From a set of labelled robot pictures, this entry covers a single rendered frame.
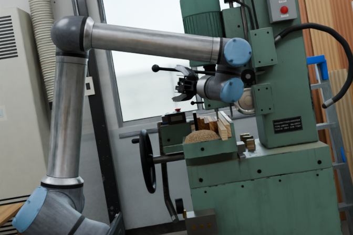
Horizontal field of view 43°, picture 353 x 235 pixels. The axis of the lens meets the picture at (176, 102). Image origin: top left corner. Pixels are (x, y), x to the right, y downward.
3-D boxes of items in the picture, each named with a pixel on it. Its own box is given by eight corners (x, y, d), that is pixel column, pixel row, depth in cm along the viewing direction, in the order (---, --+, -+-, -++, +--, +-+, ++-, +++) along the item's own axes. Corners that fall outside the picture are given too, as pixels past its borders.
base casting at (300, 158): (189, 167, 224) (186, 149, 224) (304, 149, 222) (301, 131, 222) (189, 189, 179) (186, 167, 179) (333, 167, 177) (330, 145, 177)
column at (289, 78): (259, 141, 211) (235, -11, 208) (305, 134, 211) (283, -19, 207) (267, 149, 189) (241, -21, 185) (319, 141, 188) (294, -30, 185)
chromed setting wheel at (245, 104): (235, 117, 189) (230, 87, 188) (264, 112, 188) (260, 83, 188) (236, 117, 186) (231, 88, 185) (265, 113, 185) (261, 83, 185)
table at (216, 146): (167, 141, 235) (166, 129, 235) (225, 132, 234) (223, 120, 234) (160, 163, 175) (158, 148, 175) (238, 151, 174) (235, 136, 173)
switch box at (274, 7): (270, 23, 186) (264, -15, 185) (294, 19, 186) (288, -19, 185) (272, 21, 180) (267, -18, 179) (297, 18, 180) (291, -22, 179)
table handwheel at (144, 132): (138, 178, 182) (150, 204, 206) (187, 170, 181) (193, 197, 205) (134, 118, 198) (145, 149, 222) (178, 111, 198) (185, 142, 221)
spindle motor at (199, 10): (189, 68, 208) (179, 1, 206) (227, 62, 207) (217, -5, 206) (189, 67, 190) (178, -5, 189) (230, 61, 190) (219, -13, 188)
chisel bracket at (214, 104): (205, 113, 203) (202, 94, 203) (236, 107, 203) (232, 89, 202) (205, 114, 196) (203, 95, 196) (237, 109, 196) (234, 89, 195)
